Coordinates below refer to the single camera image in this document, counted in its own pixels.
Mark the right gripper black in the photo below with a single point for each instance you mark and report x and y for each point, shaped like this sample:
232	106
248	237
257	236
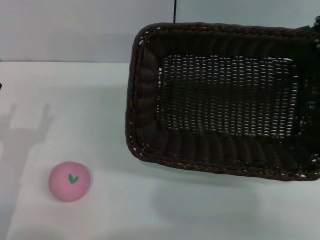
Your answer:
316	33

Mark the black woven wicker basket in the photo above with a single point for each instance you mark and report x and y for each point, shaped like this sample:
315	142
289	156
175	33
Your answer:
147	100

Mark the pink peach toy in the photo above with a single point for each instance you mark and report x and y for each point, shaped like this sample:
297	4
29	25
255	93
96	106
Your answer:
62	187

